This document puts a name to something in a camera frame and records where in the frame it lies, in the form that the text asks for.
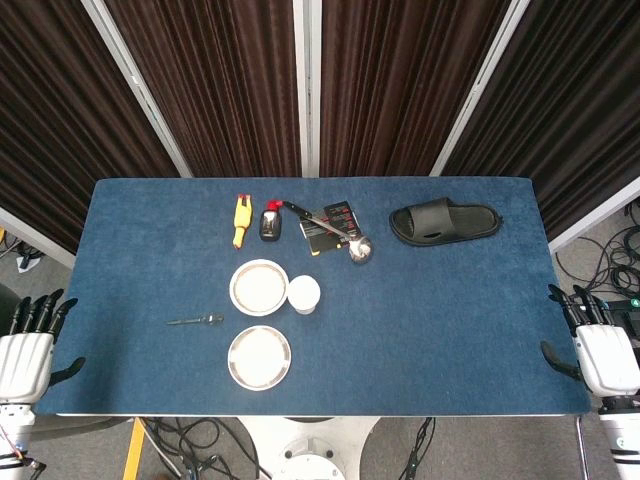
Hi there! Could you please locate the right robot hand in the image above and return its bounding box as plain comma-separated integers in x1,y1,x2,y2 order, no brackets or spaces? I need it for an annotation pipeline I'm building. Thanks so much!
539,283,638,398

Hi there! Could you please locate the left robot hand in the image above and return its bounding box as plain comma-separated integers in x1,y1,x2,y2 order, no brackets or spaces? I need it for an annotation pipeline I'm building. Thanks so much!
0,288,86,402

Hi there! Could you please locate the small metal spoon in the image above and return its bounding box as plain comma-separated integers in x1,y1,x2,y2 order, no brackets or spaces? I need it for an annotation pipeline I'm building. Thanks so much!
166,312,225,327

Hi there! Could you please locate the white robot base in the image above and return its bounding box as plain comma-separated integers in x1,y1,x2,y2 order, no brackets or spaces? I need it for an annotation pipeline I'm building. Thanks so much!
238,415,382,480

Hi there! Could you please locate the steel bowl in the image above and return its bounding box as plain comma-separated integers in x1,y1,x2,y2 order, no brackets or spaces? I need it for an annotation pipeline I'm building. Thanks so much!
229,257,292,318

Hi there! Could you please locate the steel plate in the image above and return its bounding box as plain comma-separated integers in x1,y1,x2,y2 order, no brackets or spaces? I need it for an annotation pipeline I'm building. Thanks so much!
226,324,293,393

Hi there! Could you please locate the white paper cup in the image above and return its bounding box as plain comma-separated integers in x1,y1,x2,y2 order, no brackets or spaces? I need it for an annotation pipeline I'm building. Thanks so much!
287,274,322,317

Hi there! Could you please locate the metal table leg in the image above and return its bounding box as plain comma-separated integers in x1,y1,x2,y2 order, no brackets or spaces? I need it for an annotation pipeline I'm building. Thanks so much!
576,417,590,480

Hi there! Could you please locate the yellow floor tape strip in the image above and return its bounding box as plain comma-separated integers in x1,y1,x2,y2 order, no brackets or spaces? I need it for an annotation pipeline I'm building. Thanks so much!
122,417,147,480

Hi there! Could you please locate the blue tablecloth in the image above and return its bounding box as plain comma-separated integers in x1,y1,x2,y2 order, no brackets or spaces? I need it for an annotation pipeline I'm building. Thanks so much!
33,176,595,417

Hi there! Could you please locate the black rubber slipper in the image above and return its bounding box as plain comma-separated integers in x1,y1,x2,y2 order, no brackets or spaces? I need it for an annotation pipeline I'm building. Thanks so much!
388,197,505,248

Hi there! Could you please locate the brown pleated curtain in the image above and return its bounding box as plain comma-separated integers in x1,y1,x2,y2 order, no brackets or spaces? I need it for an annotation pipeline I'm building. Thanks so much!
441,0,640,242
319,0,514,179
102,0,304,179
0,0,182,254

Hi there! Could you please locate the yellow rubber chicken toy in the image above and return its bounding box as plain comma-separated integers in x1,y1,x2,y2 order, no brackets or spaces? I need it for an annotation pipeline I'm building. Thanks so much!
230,194,253,250

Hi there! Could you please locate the small black device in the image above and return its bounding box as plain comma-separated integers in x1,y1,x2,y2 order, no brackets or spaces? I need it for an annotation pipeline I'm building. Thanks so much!
259,199,286,244

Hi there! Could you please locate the black printed booklet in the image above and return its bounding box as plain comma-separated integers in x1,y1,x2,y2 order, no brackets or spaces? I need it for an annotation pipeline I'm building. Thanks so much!
298,199,363,257

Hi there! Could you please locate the black floor cable bundle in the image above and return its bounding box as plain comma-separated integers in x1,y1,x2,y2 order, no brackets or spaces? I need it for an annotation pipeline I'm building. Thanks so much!
142,417,264,480
553,203,640,304

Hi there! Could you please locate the white frame post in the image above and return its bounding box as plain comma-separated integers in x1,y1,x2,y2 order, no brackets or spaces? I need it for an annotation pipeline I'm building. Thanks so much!
547,188,640,255
81,0,194,179
428,0,527,177
0,206,77,270
292,0,324,179

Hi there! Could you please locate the steel ladle with black handle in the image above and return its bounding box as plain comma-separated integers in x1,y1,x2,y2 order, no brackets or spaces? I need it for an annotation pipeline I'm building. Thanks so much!
282,200,375,265

